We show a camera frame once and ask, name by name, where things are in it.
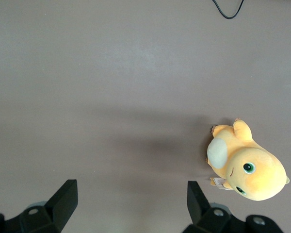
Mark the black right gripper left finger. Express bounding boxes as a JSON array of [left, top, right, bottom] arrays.
[[0, 179, 78, 233]]

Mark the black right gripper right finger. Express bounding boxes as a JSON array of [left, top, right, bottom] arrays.
[[183, 181, 285, 233]]

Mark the yellow plush toy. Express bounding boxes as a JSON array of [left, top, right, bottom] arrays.
[[206, 117, 291, 202]]

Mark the black cable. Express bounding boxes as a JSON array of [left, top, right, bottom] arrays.
[[211, 0, 245, 19]]

